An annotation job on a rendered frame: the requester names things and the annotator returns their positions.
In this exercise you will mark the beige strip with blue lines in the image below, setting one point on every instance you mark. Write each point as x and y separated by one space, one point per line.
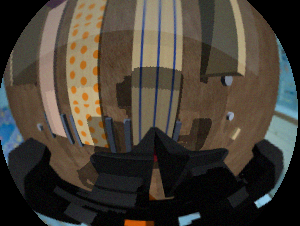
156 74

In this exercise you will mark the tan strip with orange polka dots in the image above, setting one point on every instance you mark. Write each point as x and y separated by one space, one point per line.
83 77

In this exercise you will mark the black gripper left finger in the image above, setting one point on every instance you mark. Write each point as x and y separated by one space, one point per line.
138 163

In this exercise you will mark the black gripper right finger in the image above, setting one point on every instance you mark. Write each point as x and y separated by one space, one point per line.
174 160

